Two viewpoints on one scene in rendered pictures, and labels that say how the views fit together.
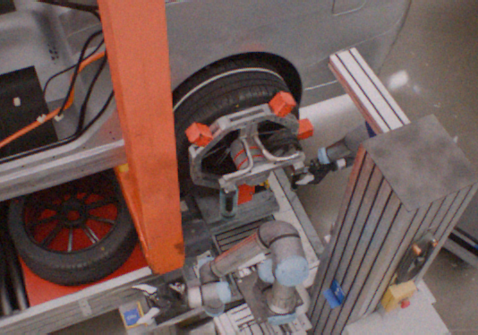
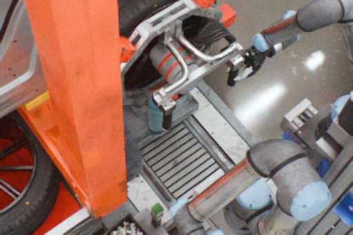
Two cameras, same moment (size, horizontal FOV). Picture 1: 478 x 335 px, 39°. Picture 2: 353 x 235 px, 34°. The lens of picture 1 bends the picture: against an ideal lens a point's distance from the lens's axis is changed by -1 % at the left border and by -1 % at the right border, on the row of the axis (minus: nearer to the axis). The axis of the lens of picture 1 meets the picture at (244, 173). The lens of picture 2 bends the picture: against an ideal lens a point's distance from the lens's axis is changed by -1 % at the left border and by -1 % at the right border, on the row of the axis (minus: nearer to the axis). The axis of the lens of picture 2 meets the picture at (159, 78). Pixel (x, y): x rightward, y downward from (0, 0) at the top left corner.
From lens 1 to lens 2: 0.95 m
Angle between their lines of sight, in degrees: 7
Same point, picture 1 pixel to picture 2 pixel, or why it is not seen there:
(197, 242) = (129, 167)
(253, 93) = not seen: outside the picture
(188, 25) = not seen: outside the picture
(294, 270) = (318, 200)
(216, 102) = (130, 7)
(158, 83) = not seen: outside the picture
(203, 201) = not seen: hidden behind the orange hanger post
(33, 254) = not seen: outside the picture
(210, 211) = (129, 127)
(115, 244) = (41, 193)
